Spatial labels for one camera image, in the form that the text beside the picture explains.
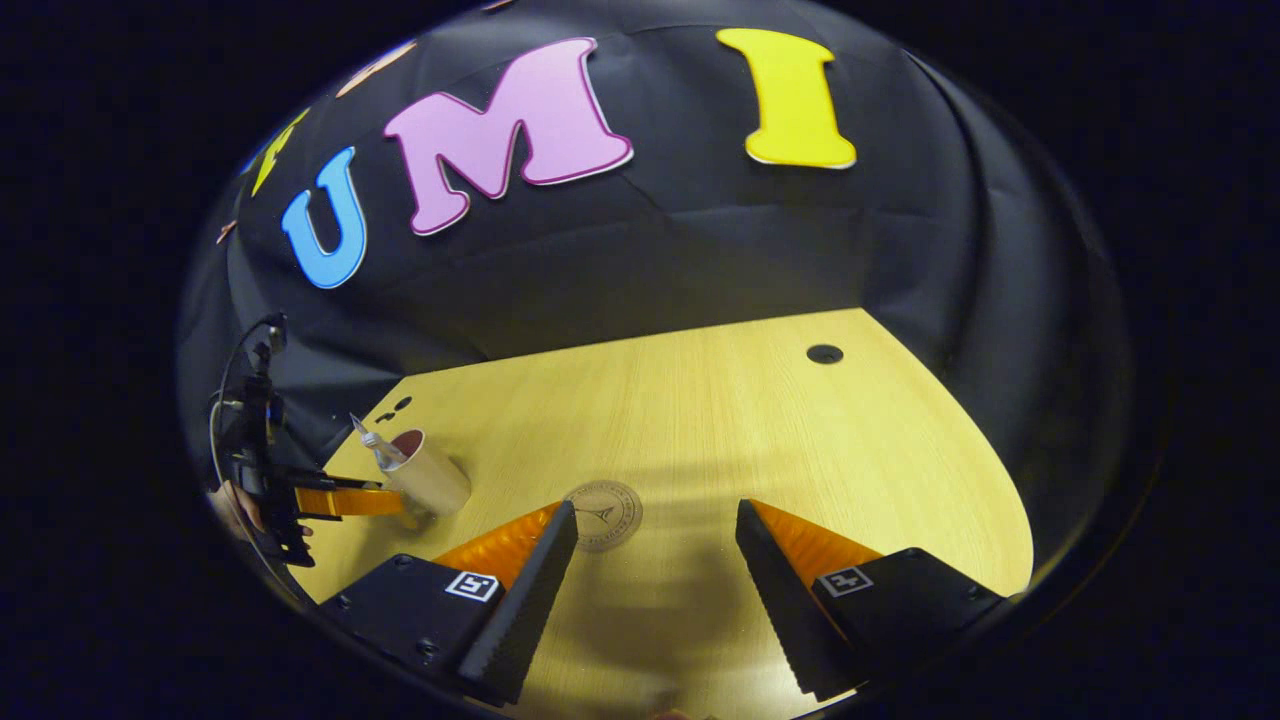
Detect grey cable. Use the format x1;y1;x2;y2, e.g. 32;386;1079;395
208;313;289;491

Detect beige cup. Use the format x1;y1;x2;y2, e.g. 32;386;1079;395
383;428;472;517

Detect white toothpaste tube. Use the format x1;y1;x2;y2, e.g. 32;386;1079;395
350;413;407;471

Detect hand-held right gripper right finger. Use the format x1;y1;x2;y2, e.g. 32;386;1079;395
735;498;1006;703

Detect black backdrop cloth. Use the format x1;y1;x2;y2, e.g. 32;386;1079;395
178;0;1136;601

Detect wooden desktop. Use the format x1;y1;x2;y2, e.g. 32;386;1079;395
290;308;1036;720

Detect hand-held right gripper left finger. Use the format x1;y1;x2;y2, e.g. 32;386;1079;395
318;498;580;709

